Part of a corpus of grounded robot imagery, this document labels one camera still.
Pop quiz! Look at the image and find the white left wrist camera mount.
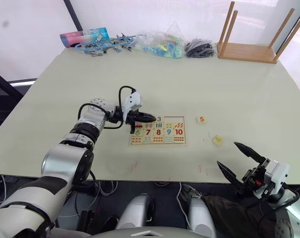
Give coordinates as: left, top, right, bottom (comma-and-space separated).
121, 91, 143, 121

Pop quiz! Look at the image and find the grey robot torso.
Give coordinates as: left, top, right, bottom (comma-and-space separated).
88, 229, 193, 238

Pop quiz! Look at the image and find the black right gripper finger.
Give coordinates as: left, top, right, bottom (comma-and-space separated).
233, 141, 266, 164
216, 160, 247, 193

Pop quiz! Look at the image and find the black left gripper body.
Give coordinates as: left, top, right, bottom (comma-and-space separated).
124, 110, 144, 134

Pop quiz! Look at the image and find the wooden number puzzle board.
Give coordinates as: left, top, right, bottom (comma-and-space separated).
128, 115, 188, 147

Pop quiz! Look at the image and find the clear bag of colourful pieces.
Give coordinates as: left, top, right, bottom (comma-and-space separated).
133, 30, 187, 60

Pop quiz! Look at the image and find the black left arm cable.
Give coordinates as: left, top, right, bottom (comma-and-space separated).
77, 85, 138, 130

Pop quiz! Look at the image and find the upturned wooden stool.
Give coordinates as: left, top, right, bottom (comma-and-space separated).
217, 0, 300, 64

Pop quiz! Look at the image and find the yellow picture wooden tile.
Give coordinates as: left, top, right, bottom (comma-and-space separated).
211, 135, 224, 146

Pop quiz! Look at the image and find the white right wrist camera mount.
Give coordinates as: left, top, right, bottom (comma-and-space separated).
253, 160, 291, 199

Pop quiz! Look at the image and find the black frame bar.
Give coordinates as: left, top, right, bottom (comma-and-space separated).
63, 0, 84, 32
0, 66, 24, 99

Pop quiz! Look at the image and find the black floor device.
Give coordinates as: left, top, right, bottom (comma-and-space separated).
78, 209, 120, 234

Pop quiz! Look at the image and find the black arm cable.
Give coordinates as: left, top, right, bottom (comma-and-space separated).
281, 182, 300, 207
77, 85, 138, 130

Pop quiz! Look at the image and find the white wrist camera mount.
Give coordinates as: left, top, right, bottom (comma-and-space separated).
253, 160, 291, 199
121, 91, 143, 121

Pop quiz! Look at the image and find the blue hanger with metal clips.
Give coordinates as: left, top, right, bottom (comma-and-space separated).
74, 32, 138, 57

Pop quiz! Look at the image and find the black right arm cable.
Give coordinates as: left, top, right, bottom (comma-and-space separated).
281, 182, 300, 207

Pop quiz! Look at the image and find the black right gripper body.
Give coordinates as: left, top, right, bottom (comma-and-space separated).
235, 158, 271, 198

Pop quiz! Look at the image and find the silver rounded robot leg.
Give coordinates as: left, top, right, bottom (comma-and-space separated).
187, 197, 217, 238
116, 193, 156, 231

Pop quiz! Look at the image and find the white floor cable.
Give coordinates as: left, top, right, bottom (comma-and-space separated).
176, 182, 191, 229

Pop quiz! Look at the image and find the bag of black parts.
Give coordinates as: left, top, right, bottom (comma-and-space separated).
184, 38, 216, 59

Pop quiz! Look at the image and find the dark cloth bundle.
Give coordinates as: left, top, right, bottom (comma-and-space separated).
202, 194, 277, 238

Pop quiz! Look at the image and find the pink and blue tube package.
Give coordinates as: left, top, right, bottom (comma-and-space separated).
60, 26, 110, 48

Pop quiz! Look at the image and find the white cable bundle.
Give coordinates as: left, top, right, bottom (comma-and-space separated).
94, 180, 119, 197

